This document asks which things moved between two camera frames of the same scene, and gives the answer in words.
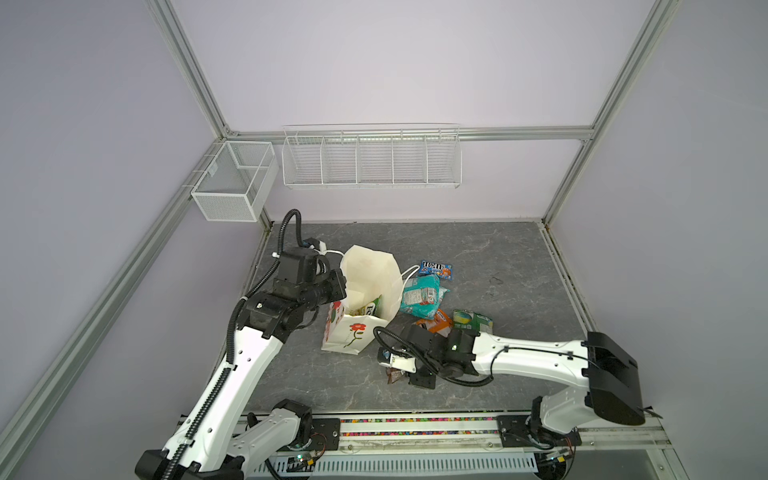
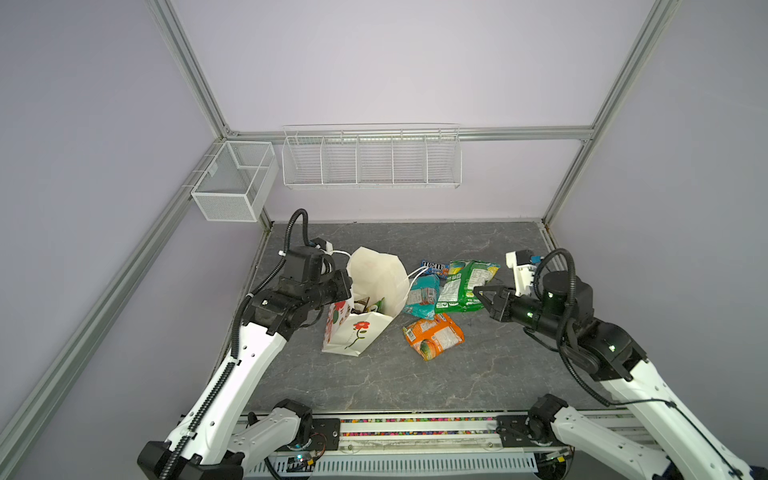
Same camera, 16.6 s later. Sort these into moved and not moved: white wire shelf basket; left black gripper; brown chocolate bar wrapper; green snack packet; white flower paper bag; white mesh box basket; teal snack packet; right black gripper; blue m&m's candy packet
Moved: right black gripper; brown chocolate bar wrapper; green snack packet
Not moved: white flower paper bag; left black gripper; teal snack packet; blue m&m's candy packet; white wire shelf basket; white mesh box basket
